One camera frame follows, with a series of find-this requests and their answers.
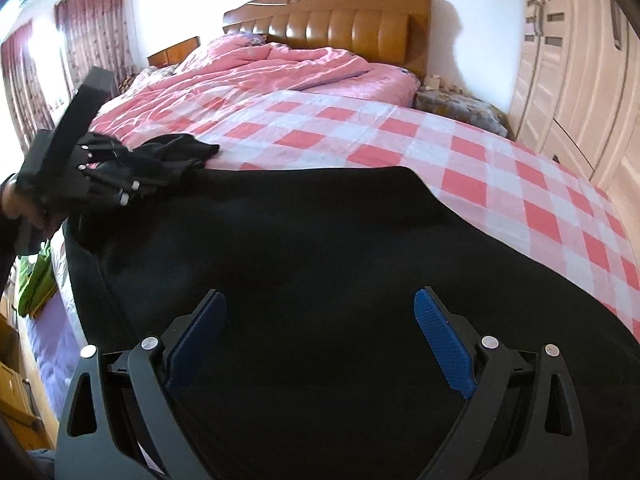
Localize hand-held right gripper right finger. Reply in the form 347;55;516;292
413;287;591;480

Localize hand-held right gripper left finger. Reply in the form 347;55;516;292
54;289;228;480

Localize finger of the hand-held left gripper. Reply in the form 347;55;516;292
75;160;168;207
79;132;152;162

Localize black pants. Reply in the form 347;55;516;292
62;134;640;480

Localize person's left forearm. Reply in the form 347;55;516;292
0;175;21;286

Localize narrow maroon floral curtain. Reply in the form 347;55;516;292
0;20;56;153

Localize brown wooden nightstand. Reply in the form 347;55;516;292
146;36;201;68

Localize wide maroon floral curtain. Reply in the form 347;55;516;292
54;0;136;96

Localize green cloth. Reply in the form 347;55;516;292
15;242;58;318

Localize purple sheet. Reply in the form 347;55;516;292
25;300;83;411

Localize pink quilt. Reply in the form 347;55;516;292
87;34;418;141

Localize pink white checked bed sheet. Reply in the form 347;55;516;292
200;89;640;341

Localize light wooden cabinet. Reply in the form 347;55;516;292
0;290;56;451

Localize floral cloth covered nightstand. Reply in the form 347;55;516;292
412;82;516;141

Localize brown padded wooden headboard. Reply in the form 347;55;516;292
221;0;432;81

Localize beige wooden wardrobe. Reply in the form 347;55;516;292
507;0;640;211

